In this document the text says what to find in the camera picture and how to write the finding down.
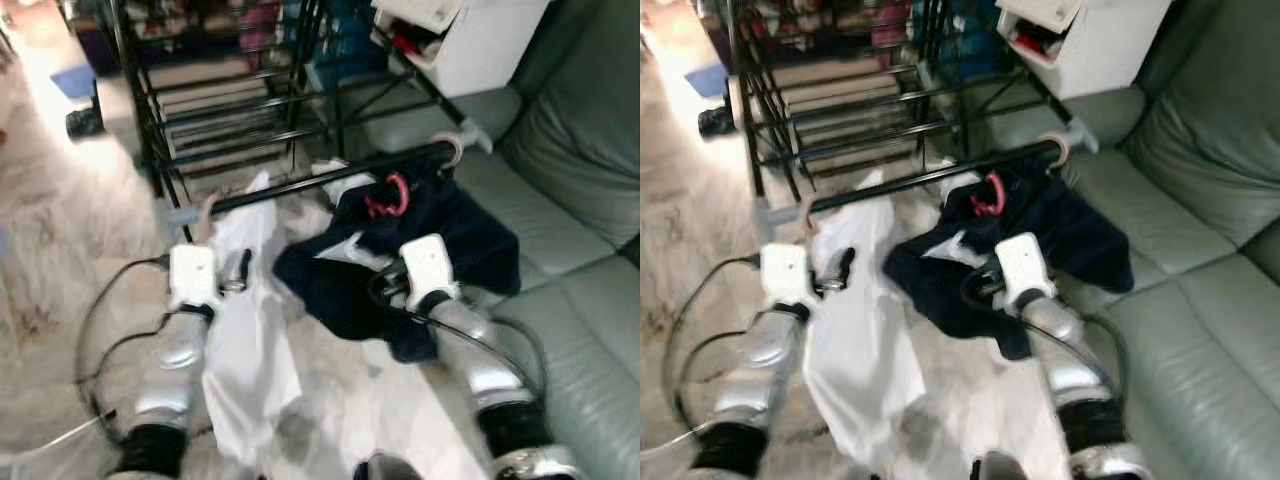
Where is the magenta clothing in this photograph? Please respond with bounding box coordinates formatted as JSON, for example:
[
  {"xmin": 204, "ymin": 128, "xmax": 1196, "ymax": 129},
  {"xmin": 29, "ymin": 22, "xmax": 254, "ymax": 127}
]
[
  {"xmin": 870, "ymin": 0, "xmax": 916, "ymax": 61},
  {"xmin": 240, "ymin": 0, "xmax": 286, "ymax": 61}
]

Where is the grey-green leather sofa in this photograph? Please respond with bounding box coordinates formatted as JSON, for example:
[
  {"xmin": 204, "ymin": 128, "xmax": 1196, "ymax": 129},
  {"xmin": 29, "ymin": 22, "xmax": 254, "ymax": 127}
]
[
  {"xmin": 930, "ymin": 0, "xmax": 1280, "ymax": 480},
  {"xmin": 345, "ymin": 0, "xmax": 641, "ymax": 480}
]

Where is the navy and white jacket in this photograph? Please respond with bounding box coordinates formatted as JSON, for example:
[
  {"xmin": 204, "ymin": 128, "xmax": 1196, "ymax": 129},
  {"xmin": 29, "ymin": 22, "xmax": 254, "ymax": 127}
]
[
  {"xmin": 882, "ymin": 165, "xmax": 1041, "ymax": 361},
  {"xmin": 273, "ymin": 160, "xmax": 446, "ymax": 363}
]

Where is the blue floor mat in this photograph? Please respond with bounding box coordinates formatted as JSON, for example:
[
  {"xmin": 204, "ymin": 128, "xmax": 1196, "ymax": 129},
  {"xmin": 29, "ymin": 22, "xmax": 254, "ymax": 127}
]
[
  {"xmin": 50, "ymin": 65, "xmax": 98, "ymax": 101},
  {"xmin": 685, "ymin": 65, "xmax": 731, "ymax": 101}
]

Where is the red plastic hanger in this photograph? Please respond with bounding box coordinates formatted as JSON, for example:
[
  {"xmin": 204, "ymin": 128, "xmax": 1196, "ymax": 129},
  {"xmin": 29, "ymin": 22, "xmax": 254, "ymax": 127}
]
[
  {"xmin": 363, "ymin": 172, "xmax": 411, "ymax": 221},
  {"xmin": 968, "ymin": 172, "xmax": 1006, "ymax": 219}
]

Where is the blue storage bin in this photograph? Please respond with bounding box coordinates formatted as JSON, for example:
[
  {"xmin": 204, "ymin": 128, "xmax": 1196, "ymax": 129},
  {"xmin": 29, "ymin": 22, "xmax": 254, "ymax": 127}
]
[
  {"xmin": 925, "ymin": 0, "xmax": 1011, "ymax": 81},
  {"xmin": 300, "ymin": 0, "xmax": 391, "ymax": 91}
]

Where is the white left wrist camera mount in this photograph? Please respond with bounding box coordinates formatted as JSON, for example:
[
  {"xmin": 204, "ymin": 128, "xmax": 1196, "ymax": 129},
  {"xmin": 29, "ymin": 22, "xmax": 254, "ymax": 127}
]
[
  {"xmin": 760, "ymin": 243, "xmax": 809, "ymax": 306},
  {"xmin": 168, "ymin": 244, "xmax": 219, "ymax": 309}
]

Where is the grey robot right leg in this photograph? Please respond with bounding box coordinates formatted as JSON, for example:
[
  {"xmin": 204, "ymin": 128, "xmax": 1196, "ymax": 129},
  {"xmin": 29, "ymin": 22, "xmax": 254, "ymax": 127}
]
[
  {"xmin": 968, "ymin": 452, "xmax": 1031, "ymax": 480},
  {"xmin": 355, "ymin": 452, "xmax": 421, "ymax": 480}
]

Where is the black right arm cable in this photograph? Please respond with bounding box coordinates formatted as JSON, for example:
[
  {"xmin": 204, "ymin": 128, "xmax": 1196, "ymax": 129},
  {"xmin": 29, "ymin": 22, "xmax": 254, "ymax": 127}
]
[
  {"xmin": 960, "ymin": 270, "xmax": 1129, "ymax": 401},
  {"xmin": 365, "ymin": 270, "xmax": 549, "ymax": 401}
]

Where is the white shirt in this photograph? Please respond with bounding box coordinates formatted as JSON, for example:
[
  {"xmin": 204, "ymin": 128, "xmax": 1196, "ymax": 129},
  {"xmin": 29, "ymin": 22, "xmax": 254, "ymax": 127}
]
[
  {"xmin": 800, "ymin": 170, "xmax": 926, "ymax": 466},
  {"xmin": 203, "ymin": 170, "xmax": 306, "ymax": 466}
]

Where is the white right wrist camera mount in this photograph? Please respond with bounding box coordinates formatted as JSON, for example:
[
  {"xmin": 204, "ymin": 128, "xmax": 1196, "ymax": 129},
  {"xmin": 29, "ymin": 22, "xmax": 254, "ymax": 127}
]
[
  {"xmin": 995, "ymin": 232, "xmax": 1056, "ymax": 301},
  {"xmin": 400, "ymin": 235, "xmax": 461, "ymax": 306}
]

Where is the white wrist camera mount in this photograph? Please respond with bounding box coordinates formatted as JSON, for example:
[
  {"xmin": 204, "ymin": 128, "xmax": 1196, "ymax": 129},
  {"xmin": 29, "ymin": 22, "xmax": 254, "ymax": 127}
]
[
  {"xmin": 400, "ymin": 235, "xmax": 461, "ymax": 306},
  {"xmin": 168, "ymin": 244, "xmax": 219, "ymax": 309},
  {"xmin": 760, "ymin": 243, "xmax": 809, "ymax": 306},
  {"xmin": 995, "ymin": 232, "xmax": 1056, "ymax": 301}
]

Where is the black metal drying rack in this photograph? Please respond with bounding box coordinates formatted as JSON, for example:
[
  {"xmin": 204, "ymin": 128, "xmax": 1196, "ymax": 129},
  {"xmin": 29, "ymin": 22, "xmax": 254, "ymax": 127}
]
[
  {"xmin": 105, "ymin": 0, "xmax": 496, "ymax": 226},
  {"xmin": 725, "ymin": 0, "xmax": 1101, "ymax": 226}
]

